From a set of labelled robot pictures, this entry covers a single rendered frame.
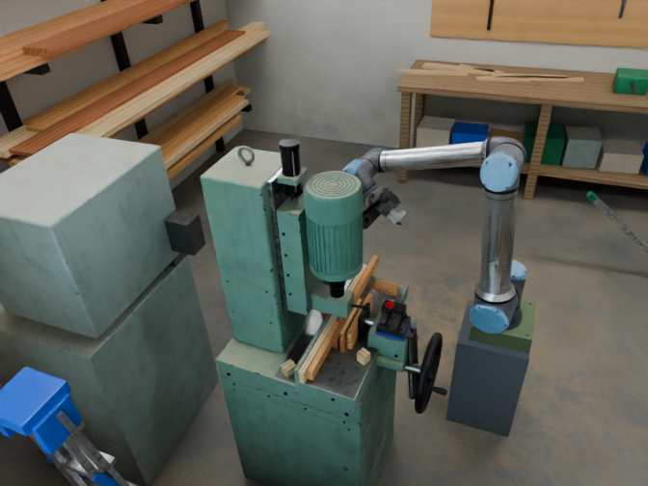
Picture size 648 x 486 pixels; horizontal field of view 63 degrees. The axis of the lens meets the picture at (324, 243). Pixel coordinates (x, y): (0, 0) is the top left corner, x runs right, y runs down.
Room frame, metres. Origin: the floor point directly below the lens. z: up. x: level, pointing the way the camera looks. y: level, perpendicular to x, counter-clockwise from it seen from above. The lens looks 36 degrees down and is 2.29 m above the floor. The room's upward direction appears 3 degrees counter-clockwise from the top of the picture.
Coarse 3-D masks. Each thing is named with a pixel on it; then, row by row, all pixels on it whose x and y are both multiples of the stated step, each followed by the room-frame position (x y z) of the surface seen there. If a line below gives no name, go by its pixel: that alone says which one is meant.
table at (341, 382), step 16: (368, 288) 1.58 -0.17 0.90; (400, 288) 1.57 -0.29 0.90; (336, 352) 1.26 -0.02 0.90; (352, 352) 1.25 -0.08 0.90; (320, 368) 1.19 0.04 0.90; (336, 368) 1.19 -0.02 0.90; (352, 368) 1.18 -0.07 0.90; (368, 368) 1.18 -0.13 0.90; (400, 368) 1.20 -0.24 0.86; (304, 384) 1.13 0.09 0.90; (320, 384) 1.12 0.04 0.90; (336, 384) 1.12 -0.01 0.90; (352, 384) 1.12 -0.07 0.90; (336, 400) 1.08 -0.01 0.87; (352, 400) 1.06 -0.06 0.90
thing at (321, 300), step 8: (320, 288) 1.40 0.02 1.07; (328, 288) 1.40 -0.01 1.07; (312, 296) 1.37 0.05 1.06; (320, 296) 1.36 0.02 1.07; (328, 296) 1.36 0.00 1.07; (344, 296) 1.35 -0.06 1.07; (352, 296) 1.36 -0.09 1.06; (312, 304) 1.37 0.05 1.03; (320, 304) 1.36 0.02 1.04; (328, 304) 1.35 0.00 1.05; (336, 304) 1.33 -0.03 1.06; (344, 304) 1.32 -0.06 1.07; (328, 312) 1.35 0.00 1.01; (336, 312) 1.33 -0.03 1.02; (344, 312) 1.32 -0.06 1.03
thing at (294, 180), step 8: (280, 144) 1.42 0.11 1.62; (288, 144) 1.42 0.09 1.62; (296, 144) 1.41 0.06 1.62; (280, 152) 1.42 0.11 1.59; (288, 152) 1.40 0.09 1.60; (296, 152) 1.41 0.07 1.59; (288, 160) 1.40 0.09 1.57; (296, 160) 1.41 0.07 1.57; (288, 168) 1.40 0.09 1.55; (296, 168) 1.41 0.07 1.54; (304, 168) 1.45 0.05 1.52; (280, 176) 1.41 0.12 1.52; (288, 176) 1.40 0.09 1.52; (296, 176) 1.40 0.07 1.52; (304, 176) 1.42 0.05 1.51; (288, 184) 1.39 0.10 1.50; (296, 184) 1.38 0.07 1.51; (288, 192) 1.40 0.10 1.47; (296, 192) 1.40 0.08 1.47
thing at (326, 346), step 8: (376, 256) 1.73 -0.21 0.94; (368, 264) 1.68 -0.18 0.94; (376, 264) 1.71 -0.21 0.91; (368, 272) 1.63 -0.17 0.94; (360, 280) 1.59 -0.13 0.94; (368, 280) 1.63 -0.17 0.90; (360, 288) 1.54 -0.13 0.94; (336, 320) 1.37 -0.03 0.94; (336, 328) 1.33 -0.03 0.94; (328, 336) 1.30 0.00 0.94; (328, 344) 1.26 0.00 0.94; (320, 352) 1.23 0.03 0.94; (328, 352) 1.26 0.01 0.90; (320, 360) 1.20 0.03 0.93; (312, 368) 1.16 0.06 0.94; (312, 376) 1.14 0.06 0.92
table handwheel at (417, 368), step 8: (432, 336) 1.27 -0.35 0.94; (440, 336) 1.28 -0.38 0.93; (432, 344) 1.22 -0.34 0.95; (440, 344) 1.32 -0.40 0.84; (432, 352) 1.19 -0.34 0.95; (440, 352) 1.33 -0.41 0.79; (424, 360) 1.17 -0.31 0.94; (432, 360) 1.29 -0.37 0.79; (408, 368) 1.24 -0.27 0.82; (416, 368) 1.23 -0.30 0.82; (424, 368) 1.14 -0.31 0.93; (432, 368) 1.21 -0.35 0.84; (424, 376) 1.13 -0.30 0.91; (432, 376) 1.19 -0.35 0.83; (424, 384) 1.11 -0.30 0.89; (432, 384) 1.26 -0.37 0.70; (416, 392) 1.11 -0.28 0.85; (424, 392) 1.17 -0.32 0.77; (416, 400) 1.10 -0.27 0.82; (424, 400) 1.15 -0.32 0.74; (416, 408) 1.10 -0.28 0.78; (424, 408) 1.15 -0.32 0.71
